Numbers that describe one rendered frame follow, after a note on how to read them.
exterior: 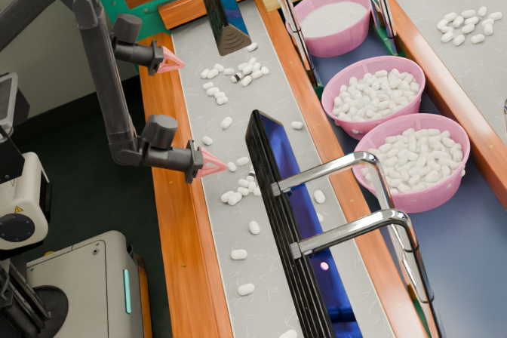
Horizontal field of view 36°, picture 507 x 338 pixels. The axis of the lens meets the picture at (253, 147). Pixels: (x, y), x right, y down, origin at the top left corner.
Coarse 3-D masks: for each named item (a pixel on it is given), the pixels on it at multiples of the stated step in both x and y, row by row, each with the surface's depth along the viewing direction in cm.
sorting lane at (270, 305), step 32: (192, 32) 260; (256, 32) 246; (192, 64) 244; (224, 64) 238; (192, 96) 231; (256, 96) 220; (288, 96) 215; (192, 128) 218; (288, 128) 204; (224, 160) 203; (320, 160) 190; (224, 192) 194; (224, 224) 185; (224, 256) 177; (256, 256) 174; (352, 256) 165; (224, 288) 170; (256, 288) 167; (288, 288) 164; (352, 288) 158; (256, 320) 160; (288, 320) 158; (384, 320) 150
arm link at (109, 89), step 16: (80, 0) 160; (80, 16) 162; (96, 16) 164; (80, 32) 167; (96, 32) 167; (96, 48) 169; (96, 64) 171; (112, 64) 172; (96, 80) 173; (112, 80) 174; (112, 96) 176; (112, 112) 178; (128, 112) 181; (112, 128) 180; (128, 128) 180; (112, 144) 182; (128, 144) 182
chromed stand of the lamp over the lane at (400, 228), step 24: (312, 168) 130; (336, 168) 130; (288, 192) 130; (384, 192) 135; (384, 216) 117; (312, 240) 118; (336, 240) 118; (408, 240) 121; (408, 264) 129; (408, 288) 151; (432, 312) 131; (432, 336) 137
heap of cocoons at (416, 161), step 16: (384, 144) 187; (400, 144) 185; (416, 144) 184; (432, 144) 183; (448, 144) 180; (384, 160) 184; (400, 160) 181; (416, 160) 181; (432, 160) 179; (448, 160) 175; (368, 176) 180; (400, 176) 178; (416, 176) 175; (432, 176) 174; (448, 176) 172; (400, 192) 176
